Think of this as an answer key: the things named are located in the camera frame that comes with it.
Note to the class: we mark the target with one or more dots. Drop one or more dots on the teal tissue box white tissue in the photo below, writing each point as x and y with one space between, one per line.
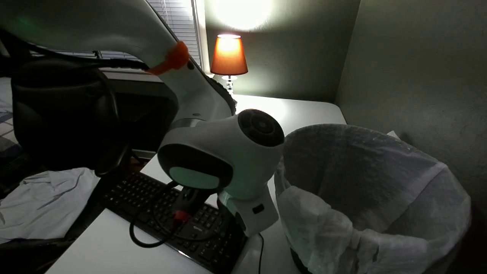
397 134

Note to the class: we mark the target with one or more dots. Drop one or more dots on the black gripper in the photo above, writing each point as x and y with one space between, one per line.
188 200

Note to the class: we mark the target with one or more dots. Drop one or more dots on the black computer keyboard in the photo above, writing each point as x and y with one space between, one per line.
152 200

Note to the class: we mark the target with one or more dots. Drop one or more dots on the white bin with liner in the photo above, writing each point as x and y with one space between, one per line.
365 203

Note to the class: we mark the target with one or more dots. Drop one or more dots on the orange shade table lamp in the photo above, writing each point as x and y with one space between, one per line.
228 55

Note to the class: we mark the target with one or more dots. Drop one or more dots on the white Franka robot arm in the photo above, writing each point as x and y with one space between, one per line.
217 147

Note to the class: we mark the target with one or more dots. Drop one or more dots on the white window blinds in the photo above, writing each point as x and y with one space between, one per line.
175 23

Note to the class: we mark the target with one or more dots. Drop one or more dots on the white crumpled cloth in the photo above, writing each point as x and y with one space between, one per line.
45 203

